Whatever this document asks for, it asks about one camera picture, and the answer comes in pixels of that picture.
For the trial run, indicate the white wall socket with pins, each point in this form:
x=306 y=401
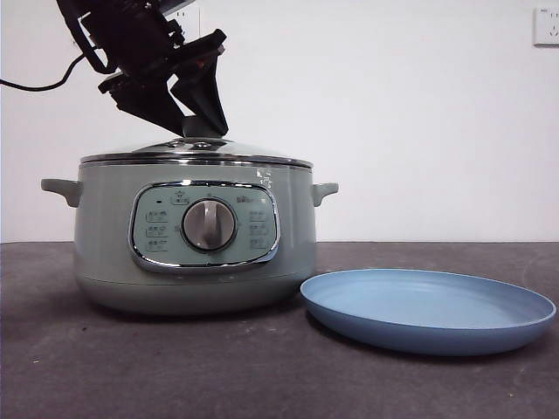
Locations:
x=192 y=26
x=548 y=26

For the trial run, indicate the glass lid with green knob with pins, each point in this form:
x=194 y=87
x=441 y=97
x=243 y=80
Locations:
x=244 y=153

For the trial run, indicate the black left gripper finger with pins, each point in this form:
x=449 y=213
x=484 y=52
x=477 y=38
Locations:
x=205 y=96
x=146 y=107

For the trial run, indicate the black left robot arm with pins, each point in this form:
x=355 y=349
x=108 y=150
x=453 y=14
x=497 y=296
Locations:
x=122 y=35

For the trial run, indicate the pale green electric steamer pot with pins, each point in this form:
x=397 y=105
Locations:
x=109 y=227

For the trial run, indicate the blue round plate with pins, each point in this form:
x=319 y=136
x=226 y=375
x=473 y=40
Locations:
x=419 y=305

